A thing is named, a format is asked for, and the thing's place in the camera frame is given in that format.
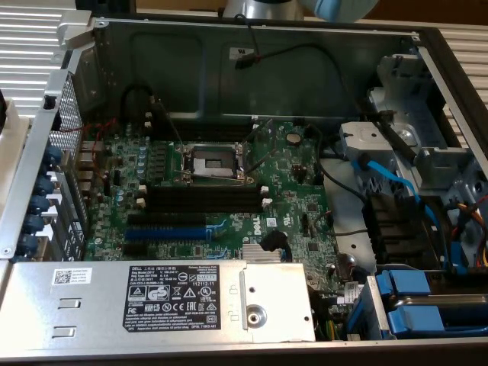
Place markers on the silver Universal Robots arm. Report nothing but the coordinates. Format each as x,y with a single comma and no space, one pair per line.
244,7

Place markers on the thin metal locking lever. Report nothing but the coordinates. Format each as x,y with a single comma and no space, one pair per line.
183,176
261,162

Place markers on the metal CPU socket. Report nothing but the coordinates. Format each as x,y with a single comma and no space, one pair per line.
213,162

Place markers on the green Dell motherboard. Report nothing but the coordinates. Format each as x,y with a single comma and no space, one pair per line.
284,179

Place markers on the open metal socket cover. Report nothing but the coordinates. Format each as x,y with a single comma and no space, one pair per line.
257,130

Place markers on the round coin battery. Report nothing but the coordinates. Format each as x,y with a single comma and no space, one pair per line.
293,137

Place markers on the silver finned chipset heatsink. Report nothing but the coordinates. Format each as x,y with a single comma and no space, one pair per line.
255,253

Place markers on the long black expansion slot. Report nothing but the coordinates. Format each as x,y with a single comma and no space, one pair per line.
167,219

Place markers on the blue expansion slot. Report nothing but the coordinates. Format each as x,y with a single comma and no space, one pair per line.
167,233

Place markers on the open black silver PC case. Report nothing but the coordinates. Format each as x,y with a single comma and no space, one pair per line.
297,91

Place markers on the short black expansion slot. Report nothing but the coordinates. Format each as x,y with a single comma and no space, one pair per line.
135,248

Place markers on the metal rear port block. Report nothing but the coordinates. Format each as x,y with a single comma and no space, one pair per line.
89,160

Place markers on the black ribbed plastic block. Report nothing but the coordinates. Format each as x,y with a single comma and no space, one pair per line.
396,228

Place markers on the silver metal drive cage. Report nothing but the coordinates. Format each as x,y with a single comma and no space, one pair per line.
404,99

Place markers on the silver power supply with label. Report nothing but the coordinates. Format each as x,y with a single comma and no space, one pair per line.
95,297

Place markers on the blue drive bay caddies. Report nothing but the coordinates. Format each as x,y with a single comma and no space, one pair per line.
377,316

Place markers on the dark blue slot clip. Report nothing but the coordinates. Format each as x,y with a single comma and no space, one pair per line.
45,185
53,155
39,204
28,243
34,223

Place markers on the small black plastic clip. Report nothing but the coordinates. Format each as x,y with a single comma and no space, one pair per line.
50,102

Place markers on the black box behind case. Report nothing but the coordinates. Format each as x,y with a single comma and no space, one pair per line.
103,3

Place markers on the silver metal drive bracket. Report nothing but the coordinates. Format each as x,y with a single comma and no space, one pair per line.
366,137

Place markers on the silver metal corner bracket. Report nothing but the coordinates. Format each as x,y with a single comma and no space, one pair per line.
74,28

